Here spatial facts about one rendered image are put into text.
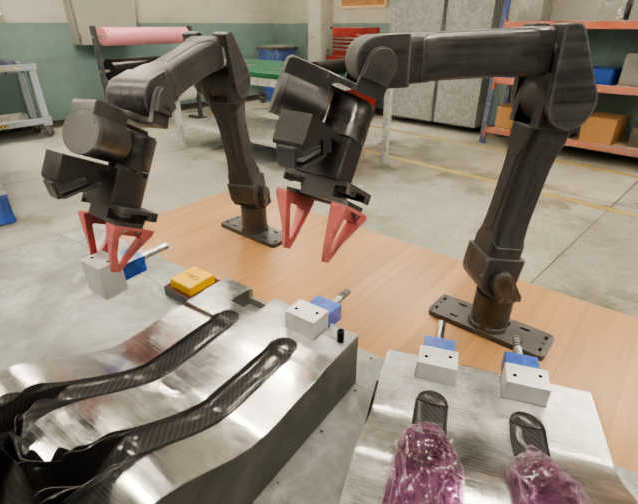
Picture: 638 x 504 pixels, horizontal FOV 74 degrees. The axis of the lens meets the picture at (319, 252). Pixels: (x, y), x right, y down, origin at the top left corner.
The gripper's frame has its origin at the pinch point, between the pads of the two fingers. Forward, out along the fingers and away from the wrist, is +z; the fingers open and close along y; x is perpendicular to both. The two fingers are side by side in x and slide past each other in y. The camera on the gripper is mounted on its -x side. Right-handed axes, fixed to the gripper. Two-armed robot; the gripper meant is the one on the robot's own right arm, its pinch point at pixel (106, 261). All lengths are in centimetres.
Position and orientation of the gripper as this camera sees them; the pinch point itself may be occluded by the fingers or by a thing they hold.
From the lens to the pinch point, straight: 71.6
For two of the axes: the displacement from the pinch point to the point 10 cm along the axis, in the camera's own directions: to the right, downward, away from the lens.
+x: 5.1, 0.6, 8.6
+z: -2.8, 9.6, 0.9
